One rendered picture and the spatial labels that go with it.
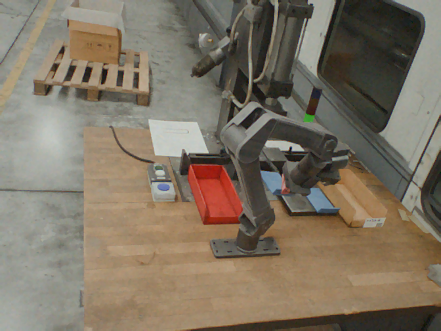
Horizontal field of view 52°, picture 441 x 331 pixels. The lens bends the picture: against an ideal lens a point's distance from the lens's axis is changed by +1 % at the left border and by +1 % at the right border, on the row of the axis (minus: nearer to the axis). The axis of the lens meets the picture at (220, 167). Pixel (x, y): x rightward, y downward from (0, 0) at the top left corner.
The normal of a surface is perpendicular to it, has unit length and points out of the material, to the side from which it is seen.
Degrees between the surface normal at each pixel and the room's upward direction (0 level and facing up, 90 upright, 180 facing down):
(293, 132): 87
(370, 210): 90
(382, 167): 90
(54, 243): 0
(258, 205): 82
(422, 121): 90
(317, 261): 0
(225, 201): 0
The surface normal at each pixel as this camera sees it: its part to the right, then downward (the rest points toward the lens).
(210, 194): 0.17, -0.85
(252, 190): 0.40, 0.55
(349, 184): -0.95, -0.01
